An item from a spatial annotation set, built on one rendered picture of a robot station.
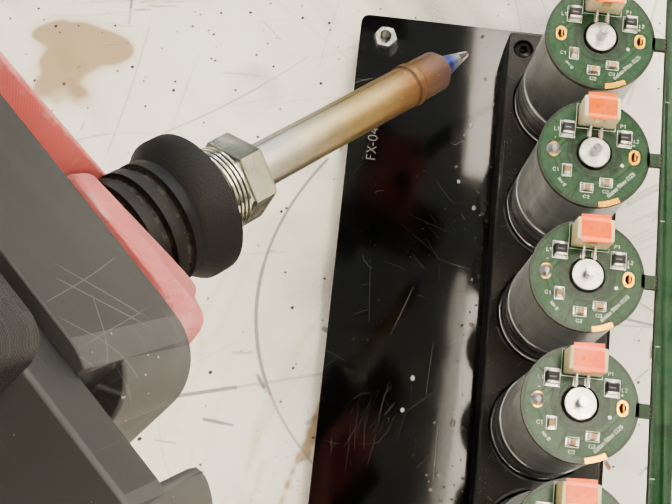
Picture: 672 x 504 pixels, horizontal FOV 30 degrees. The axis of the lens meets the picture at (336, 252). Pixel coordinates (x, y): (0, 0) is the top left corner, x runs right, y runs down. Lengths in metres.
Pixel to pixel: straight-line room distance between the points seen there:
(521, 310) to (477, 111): 0.07
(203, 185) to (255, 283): 0.14
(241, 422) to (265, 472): 0.01
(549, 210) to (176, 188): 0.12
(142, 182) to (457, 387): 0.14
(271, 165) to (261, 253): 0.12
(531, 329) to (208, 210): 0.11
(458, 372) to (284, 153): 0.12
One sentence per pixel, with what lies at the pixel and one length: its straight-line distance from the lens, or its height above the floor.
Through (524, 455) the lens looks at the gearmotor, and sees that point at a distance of 0.29.
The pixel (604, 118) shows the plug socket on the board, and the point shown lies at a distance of 0.28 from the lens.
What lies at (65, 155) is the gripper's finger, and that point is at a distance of 0.19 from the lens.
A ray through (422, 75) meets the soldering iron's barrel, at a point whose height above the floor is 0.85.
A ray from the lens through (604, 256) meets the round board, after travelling 0.28.
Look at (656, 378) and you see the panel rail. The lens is 0.28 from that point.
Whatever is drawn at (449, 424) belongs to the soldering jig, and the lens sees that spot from 0.32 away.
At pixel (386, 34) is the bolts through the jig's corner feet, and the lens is 0.34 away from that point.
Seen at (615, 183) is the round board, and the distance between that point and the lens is 0.28.
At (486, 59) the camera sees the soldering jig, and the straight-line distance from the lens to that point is 0.34.
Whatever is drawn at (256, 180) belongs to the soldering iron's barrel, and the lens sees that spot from 0.21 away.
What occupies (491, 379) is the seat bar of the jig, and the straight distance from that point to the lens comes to 0.31.
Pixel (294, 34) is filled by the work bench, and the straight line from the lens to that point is 0.36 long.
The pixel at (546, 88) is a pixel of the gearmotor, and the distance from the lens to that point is 0.30.
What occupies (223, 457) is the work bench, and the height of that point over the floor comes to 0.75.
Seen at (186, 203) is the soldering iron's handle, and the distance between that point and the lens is 0.20.
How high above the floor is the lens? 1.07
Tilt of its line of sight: 75 degrees down
